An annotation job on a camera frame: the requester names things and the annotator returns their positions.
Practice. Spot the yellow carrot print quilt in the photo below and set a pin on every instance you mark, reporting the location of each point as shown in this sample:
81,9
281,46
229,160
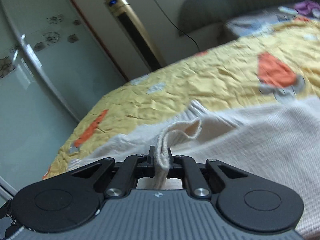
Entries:
280,63

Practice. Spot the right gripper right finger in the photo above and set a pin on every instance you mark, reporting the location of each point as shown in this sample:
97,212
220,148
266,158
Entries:
188,171

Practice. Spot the gold tower air conditioner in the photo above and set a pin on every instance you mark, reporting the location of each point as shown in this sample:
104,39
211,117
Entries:
137,34

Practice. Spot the plaid pillow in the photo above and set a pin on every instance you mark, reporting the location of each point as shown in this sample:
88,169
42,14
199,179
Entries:
251,23

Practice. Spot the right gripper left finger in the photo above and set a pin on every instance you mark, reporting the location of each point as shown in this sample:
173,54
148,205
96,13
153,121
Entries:
125,175

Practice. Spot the purple cloth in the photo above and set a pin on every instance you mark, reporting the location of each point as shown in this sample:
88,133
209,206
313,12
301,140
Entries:
307,7

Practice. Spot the white knit sweater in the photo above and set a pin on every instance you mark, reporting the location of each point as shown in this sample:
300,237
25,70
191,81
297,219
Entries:
278,141

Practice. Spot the white remote control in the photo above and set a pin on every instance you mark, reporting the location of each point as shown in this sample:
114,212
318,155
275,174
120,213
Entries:
288,10

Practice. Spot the glass sliding wardrobe door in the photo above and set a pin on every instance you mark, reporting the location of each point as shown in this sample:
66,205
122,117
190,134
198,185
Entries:
53,71

